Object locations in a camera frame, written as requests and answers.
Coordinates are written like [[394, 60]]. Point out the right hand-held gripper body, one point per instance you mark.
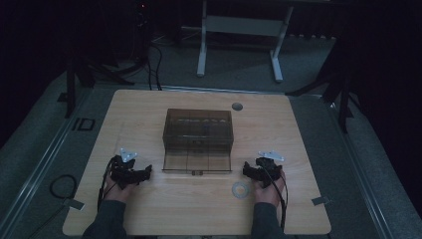
[[269, 169]]

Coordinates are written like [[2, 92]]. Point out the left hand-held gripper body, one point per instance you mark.
[[122, 171]]

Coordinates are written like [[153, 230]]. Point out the translucent brown drawer cabinet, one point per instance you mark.
[[198, 129]]

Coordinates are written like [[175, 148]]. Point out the person's right hand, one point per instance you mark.
[[269, 194]]

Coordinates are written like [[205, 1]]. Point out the person's left hand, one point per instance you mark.
[[118, 193]]

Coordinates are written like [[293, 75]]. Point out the grey tape piece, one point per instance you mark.
[[320, 200], [73, 204]]

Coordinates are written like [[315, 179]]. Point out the grey round table grommet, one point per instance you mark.
[[237, 106]]

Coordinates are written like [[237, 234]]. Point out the dark equipment stand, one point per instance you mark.
[[70, 89], [343, 106]]

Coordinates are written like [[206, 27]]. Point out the metal floor rail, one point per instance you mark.
[[361, 172], [43, 166]]

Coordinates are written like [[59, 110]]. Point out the white desk frame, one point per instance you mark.
[[244, 26]]

